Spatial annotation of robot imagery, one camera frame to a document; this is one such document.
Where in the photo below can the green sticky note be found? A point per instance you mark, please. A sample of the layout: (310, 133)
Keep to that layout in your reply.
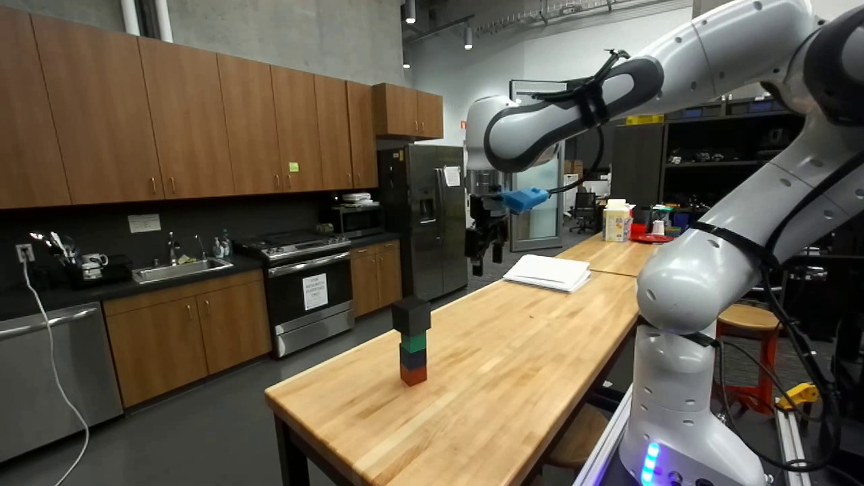
(291, 168)

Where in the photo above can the white paper sign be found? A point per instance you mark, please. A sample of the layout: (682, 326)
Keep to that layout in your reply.
(314, 291)

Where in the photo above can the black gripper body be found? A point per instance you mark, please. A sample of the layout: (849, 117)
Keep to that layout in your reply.
(486, 220)

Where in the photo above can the black cube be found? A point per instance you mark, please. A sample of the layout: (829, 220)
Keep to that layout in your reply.
(412, 316)

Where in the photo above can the white paper stack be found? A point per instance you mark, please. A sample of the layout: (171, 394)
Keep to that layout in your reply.
(547, 274)

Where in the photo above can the chrome sink faucet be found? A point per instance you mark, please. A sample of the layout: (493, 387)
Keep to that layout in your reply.
(171, 249)

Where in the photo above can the wooden narrow lower cabinet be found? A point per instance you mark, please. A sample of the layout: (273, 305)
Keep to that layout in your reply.
(377, 278)

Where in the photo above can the dark blue cube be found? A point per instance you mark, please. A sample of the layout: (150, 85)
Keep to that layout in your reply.
(414, 359)

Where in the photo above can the red cube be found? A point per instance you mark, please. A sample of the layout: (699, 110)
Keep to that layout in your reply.
(414, 376)

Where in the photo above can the wooden upper wall cabinets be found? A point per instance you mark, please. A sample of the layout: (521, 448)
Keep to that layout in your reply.
(178, 117)

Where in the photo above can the white wall outlet plate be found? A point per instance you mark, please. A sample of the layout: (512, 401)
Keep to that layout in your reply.
(143, 225)

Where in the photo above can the black storage shelf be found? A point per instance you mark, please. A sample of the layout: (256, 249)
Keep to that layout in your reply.
(710, 163)

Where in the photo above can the metal kettle on counter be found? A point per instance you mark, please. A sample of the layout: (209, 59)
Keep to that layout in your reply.
(92, 267)

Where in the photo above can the red bowl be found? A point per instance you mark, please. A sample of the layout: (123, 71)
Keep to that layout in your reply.
(649, 236)

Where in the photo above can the red legged wooden stool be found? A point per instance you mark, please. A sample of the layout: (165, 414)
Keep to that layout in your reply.
(749, 320)

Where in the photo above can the stainless steel dishwasher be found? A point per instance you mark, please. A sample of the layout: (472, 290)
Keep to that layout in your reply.
(54, 378)

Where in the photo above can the stainless steel refrigerator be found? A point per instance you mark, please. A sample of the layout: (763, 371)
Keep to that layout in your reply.
(422, 225)

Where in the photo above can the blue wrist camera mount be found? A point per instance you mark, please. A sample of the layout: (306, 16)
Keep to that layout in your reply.
(526, 201)

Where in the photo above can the yellow floor tool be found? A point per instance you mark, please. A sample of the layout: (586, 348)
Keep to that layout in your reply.
(799, 394)

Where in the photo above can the wooden lower sink cabinet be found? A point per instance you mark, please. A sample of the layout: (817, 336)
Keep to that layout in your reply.
(190, 333)

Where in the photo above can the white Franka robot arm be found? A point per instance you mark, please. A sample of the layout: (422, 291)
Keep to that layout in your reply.
(703, 270)

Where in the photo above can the wooden cabinet above refrigerator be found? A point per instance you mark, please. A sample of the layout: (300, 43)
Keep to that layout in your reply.
(405, 110)

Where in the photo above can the black microwave oven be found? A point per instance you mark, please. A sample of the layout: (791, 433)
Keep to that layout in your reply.
(354, 220)

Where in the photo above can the steel kitchen sink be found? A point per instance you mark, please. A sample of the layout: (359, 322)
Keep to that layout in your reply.
(178, 270)

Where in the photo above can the white milk carton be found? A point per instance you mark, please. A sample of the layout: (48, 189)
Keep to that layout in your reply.
(620, 220)

